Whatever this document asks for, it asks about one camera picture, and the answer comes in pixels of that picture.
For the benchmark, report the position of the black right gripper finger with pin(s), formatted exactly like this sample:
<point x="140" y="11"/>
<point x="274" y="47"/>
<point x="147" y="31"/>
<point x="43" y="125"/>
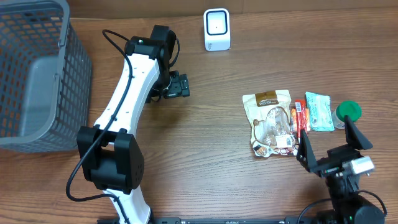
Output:
<point x="354" y="137"/>
<point x="305" y="154"/>

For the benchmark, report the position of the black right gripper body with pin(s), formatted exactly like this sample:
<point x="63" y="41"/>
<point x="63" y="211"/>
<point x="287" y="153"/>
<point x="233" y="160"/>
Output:
<point x="334" y="158"/>

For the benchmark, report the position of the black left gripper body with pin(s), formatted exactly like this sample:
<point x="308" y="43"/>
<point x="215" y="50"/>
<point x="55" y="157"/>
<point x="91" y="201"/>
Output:
<point x="179" y="88"/>

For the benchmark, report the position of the green lid jar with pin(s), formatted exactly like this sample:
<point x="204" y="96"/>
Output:
<point x="346" y="108"/>

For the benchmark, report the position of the orange juice carton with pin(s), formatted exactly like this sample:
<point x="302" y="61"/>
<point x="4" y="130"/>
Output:
<point x="294" y="124"/>

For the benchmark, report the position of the red stick snack packet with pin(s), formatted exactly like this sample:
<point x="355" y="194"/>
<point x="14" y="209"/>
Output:
<point x="302" y="117"/>

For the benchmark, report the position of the teal snack packet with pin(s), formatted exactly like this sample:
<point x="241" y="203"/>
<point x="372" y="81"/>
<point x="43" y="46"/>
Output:
<point x="319" y="111"/>

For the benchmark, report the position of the red white snack packet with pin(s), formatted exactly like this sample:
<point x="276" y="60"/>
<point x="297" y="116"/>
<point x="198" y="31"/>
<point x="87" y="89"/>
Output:
<point x="269" y="116"/>

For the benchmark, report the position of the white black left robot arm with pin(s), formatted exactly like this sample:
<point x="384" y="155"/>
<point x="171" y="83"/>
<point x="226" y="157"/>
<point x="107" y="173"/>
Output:
<point x="109" y="153"/>

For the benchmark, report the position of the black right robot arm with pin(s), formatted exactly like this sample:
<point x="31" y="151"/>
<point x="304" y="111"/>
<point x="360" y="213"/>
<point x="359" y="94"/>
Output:
<point x="347" y="203"/>

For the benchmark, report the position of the grey plastic mesh basket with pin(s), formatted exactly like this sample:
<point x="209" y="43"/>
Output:
<point x="46" y="77"/>

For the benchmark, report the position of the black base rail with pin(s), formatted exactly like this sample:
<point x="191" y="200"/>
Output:
<point x="177" y="220"/>

